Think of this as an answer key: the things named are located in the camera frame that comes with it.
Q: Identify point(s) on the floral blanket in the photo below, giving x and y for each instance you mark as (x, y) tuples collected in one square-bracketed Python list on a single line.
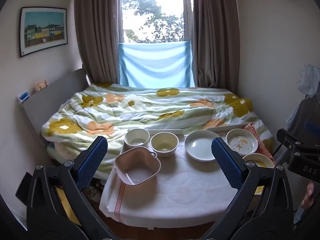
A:
[(150, 107)]

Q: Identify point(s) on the white cup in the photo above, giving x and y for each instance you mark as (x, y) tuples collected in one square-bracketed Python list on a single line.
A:
[(136, 140)]

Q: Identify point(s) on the cartoon print plate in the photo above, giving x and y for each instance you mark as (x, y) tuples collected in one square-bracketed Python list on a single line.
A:
[(241, 142)]

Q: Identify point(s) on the small blue box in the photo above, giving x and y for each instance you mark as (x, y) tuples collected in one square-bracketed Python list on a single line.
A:
[(23, 96)]

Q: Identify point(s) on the pink square bowl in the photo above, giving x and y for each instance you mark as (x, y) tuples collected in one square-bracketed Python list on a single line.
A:
[(137, 170)]

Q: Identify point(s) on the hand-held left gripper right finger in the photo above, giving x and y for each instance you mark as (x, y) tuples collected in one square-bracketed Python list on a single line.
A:
[(226, 165)]

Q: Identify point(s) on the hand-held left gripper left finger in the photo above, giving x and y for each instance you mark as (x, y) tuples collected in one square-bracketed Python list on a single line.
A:
[(92, 160)]

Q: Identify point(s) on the brown curtain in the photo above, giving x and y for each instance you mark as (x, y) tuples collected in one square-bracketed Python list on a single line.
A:
[(215, 37), (97, 35)]

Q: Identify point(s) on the light blue cloth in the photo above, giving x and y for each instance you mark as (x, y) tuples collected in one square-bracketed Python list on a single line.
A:
[(155, 65)]

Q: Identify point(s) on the cream round bowl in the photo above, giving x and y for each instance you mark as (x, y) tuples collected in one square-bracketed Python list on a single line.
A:
[(163, 143)]

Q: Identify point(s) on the framed picture of houses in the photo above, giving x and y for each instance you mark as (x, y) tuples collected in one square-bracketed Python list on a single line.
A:
[(43, 30)]

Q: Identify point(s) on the small beige figurine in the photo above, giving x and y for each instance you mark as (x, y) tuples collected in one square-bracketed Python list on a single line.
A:
[(41, 85)]

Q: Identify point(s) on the grey hanging garment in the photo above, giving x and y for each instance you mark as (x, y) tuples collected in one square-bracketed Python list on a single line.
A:
[(305, 112)]

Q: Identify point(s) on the white cloth with orange stripe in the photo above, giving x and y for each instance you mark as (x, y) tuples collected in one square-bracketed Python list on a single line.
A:
[(180, 190)]

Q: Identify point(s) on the window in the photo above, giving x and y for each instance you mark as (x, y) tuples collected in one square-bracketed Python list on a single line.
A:
[(152, 10)]

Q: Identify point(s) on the person's right hand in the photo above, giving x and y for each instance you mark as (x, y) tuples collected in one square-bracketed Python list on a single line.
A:
[(308, 197)]

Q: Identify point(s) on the plain white plate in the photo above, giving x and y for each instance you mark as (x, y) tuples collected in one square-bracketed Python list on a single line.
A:
[(200, 146)]

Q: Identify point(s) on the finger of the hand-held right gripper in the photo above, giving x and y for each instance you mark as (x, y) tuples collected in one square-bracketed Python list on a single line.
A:
[(312, 128), (290, 142)]

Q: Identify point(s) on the yellow rimmed plate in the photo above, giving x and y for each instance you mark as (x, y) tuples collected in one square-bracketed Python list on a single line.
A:
[(260, 161)]

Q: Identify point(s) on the pale blue plastic bag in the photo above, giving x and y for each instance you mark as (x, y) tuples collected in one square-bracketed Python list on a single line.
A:
[(308, 80)]

